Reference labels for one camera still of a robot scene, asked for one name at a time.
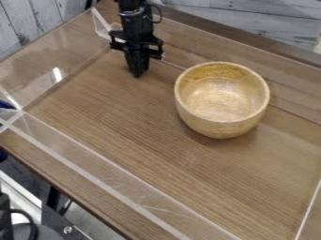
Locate blue object at edge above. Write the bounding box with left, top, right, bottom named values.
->
left=0, top=99, right=15, bottom=109

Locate black vertical post at edge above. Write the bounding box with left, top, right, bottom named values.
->
left=0, top=187, right=13, bottom=240

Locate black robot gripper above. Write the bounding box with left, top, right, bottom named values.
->
left=110, top=8, right=164, bottom=77

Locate black table leg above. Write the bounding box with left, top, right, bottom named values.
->
left=47, top=187, right=60, bottom=211

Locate light wooden bowl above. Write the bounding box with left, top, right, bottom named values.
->
left=174, top=61, right=271, bottom=139

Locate black cable loop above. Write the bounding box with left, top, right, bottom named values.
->
left=9, top=207, right=40, bottom=240

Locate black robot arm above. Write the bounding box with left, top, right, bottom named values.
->
left=110, top=0, right=164, bottom=77

